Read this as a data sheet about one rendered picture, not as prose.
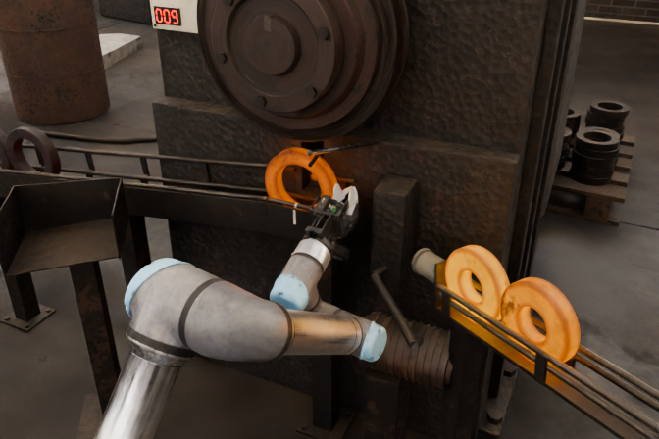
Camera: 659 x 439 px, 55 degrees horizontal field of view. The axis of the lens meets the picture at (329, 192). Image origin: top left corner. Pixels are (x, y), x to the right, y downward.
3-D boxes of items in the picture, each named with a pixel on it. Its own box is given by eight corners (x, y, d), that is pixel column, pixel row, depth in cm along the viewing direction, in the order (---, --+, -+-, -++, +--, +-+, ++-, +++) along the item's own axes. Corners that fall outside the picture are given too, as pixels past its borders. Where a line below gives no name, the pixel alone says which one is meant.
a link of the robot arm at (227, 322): (256, 303, 88) (397, 318, 129) (200, 277, 93) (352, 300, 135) (228, 383, 87) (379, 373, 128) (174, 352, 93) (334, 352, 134)
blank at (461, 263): (457, 232, 128) (444, 237, 126) (515, 263, 115) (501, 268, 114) (456, 299, 134) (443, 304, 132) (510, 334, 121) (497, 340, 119)
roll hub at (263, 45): (228, 96, 141) (218, -36, 128) (343, 115, 131) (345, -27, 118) (214, 104, 137) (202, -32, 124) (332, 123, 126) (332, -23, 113)
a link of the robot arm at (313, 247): (326, 279, 133) (291, 270, 136) (334, 264, 136) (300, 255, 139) (321, 256, 128) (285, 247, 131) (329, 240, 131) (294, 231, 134)
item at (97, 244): (68, 397, 192) (13, 185, 159) (157, 386, 196) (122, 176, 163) (54, 452, 174) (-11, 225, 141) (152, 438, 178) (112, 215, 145)
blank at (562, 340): (514, 263, 115) (500, 268, 114) (585, 299, 103) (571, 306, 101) (510, 334, 121) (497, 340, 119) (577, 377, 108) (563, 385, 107)
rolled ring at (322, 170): (332, 159, 143) (338, 154, 145) (262, 145, 150) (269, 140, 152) (332, 229, 151) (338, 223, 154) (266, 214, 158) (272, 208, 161)
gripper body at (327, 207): (350, 197, 137) (329, 237, 130) (354, 223, 143) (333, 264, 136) (319, 190, 140) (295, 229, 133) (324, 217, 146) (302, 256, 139)
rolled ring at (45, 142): (41, 129, 181) (50, 125, 183) (-3, 127, 188) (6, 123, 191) (60, 188, 188) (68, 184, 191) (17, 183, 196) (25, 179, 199)
